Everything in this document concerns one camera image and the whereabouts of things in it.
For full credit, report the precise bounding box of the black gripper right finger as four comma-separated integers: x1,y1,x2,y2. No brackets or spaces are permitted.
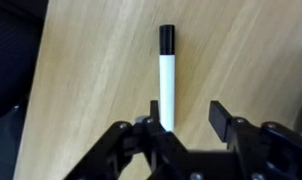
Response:
208,100,302,180

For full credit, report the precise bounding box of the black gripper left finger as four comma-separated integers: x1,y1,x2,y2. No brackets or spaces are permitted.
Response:
63,99,189,180

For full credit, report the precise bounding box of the white marker with black cap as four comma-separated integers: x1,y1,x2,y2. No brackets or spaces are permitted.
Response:
158,24,176,133

